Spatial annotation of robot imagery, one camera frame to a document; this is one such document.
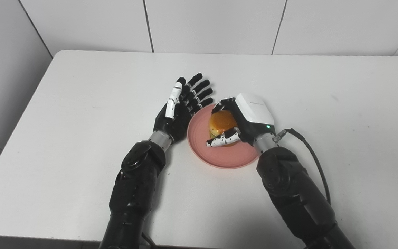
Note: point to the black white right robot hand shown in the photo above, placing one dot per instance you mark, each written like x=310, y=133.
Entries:
x=254, y=114

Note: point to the toy hamburger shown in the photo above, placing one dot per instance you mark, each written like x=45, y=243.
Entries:
x=221, y=122

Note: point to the pink round plate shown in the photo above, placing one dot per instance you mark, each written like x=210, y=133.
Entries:
x=226, y=157

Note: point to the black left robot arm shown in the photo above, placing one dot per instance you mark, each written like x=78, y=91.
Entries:
x=135, y=186

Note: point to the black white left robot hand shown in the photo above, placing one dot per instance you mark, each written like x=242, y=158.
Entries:
x=171, y=124

